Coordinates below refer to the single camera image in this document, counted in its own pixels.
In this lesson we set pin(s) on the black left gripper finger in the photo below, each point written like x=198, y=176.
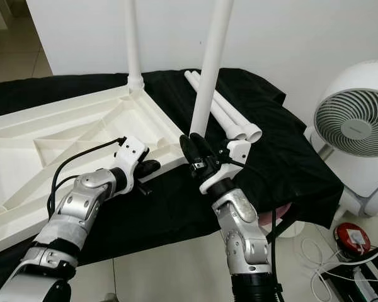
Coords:
x=148, y=168

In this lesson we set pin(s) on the white plastic table top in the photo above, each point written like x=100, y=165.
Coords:
x=38, y=170

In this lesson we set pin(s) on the pink plastic object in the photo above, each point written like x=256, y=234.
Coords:
x=274, y=212

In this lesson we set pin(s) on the white plastic table leg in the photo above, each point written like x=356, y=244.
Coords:
x=214, y=56
x=133, y=38
x=239, y=136
x=254, y=133

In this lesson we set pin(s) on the red round device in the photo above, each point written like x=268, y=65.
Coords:
x=351, y=239

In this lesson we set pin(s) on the black table leg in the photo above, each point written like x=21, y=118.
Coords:
x=282, y=229

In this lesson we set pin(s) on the black table cloth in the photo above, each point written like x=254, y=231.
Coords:
x=302, y=170

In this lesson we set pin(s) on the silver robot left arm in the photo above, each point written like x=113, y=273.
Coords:
x=82, y=201

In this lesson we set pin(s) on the dark grey robot left foot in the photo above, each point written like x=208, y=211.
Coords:
x=106, y=297

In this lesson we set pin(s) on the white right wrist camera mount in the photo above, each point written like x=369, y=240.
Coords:
x=236, y=154

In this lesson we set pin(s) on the black storage case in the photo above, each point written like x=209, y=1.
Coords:
x=372, y=283

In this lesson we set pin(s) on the white round floor fan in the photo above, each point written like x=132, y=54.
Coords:
x=349, y=123

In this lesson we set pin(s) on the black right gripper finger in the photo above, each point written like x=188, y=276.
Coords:
x=189, y=150
x=205, y=148

